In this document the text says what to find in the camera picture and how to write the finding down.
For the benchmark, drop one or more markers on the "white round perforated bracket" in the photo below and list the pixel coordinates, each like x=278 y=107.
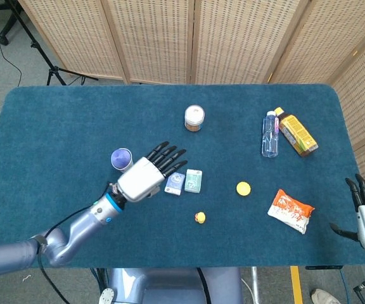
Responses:
x=106 y=296

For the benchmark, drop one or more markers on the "yellow floor tape strip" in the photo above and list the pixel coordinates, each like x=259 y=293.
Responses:
x=296 y=285

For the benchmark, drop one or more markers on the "black bar under table edge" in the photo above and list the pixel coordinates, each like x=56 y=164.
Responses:
x=324 y=267

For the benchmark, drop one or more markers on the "yellow round lid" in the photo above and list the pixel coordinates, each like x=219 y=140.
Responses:
x=243 y=188

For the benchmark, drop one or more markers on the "white shoe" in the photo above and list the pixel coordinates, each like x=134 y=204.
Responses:
x=325 y=297

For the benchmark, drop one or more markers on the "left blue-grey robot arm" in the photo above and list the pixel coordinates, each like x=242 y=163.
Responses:
x=74 y=228

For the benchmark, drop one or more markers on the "blue white small box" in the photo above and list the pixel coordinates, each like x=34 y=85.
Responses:
x=174 y=184

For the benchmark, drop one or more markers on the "orange white snack bag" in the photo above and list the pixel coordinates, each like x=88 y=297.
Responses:
x=290 y=210

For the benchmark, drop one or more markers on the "yellow rubber duck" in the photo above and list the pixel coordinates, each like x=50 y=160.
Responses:
x=200 y=217

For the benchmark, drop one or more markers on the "metal table leg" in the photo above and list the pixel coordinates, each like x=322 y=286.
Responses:
x=255 y=285

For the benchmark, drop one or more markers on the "teal small box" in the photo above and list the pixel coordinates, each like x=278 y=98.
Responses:
x=193 y=180

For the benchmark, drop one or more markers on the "blue table mat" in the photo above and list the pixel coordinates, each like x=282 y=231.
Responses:
x=74 y=120

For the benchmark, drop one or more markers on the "brown tea bottle yellow label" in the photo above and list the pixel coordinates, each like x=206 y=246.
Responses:
x=298 y=133

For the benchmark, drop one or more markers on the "blue-grey robot torso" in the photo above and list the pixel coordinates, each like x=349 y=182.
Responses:
x=176 y=288

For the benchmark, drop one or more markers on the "jar with white lid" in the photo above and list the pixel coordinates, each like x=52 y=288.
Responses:
x=194 y=118

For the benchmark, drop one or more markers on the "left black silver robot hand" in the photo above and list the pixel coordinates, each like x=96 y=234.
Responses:
x=141 y=182

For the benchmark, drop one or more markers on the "black office chair base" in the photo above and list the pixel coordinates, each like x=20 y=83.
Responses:
x=6 y=28

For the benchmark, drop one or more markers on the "black tripod stand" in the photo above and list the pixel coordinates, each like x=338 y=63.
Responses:
x=40 y=47

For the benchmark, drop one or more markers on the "clear plastic water bottle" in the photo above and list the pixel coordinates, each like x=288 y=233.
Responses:
x=270 y=139

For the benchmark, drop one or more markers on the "purple white paper cup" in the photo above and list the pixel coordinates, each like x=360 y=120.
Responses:
x=120 y=159

